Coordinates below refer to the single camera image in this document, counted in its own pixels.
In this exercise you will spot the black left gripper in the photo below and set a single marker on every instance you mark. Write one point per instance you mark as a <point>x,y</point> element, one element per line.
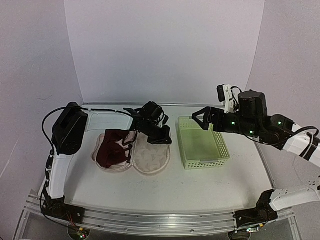
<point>162,140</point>

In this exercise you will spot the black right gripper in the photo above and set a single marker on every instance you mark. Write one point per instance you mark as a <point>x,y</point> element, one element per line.
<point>208,111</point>

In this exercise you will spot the beige patterned mesh laundry bag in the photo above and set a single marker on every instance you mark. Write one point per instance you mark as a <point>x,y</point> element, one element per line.
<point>147,159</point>

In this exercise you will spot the light green perforated plastic basket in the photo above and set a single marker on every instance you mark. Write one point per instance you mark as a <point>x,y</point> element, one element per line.
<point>200,149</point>

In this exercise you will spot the dark red bra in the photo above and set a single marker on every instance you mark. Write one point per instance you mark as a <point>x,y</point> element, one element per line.
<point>116,148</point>

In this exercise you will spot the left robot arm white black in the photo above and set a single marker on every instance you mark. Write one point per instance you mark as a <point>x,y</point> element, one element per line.
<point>67,137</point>

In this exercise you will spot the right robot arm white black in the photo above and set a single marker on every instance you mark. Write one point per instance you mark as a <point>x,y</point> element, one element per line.
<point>285,134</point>

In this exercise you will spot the aluminium back table edge strip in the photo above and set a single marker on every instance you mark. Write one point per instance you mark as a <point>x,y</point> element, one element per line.
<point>198,105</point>

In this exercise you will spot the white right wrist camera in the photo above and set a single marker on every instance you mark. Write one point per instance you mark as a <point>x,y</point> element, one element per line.
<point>227,98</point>

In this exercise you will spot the aluminium front rail frame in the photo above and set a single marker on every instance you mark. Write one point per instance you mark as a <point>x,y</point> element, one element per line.
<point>178,224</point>

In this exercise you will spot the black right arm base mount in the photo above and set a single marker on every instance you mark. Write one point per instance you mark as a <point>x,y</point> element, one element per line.
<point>262,213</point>

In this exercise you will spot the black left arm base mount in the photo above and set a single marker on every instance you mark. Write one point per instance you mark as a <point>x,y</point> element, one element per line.
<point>58,209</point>

